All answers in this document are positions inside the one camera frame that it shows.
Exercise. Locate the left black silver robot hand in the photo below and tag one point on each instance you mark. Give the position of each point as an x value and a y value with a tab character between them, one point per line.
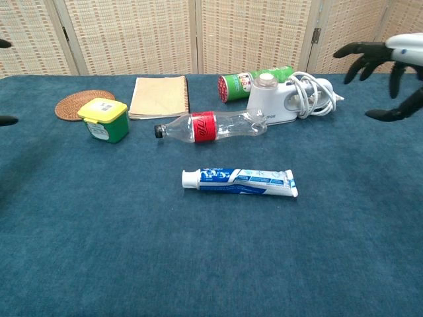
8	121

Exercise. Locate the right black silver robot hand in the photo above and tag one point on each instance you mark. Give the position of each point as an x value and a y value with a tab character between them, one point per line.
404	46

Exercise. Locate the blue white toothpaste tube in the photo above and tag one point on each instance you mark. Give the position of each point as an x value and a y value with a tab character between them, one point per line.
238	181

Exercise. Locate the round woven rattan coaster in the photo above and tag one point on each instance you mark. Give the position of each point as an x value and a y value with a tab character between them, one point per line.
71	105

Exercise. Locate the green box yellow lid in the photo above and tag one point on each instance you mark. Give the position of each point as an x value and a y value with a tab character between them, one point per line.
105	125

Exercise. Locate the white travel iron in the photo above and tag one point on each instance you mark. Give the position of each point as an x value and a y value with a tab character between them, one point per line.
267	99

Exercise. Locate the tan spiral notebook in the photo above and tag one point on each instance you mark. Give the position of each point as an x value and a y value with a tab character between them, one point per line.
158	97

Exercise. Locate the woven folding screen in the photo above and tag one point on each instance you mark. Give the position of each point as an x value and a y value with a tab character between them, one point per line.
251	33

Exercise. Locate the green cylindrical can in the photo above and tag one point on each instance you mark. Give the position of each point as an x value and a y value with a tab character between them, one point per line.
236	87

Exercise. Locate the clear plastic bottle red label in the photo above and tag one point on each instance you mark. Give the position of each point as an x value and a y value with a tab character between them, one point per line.
205	127

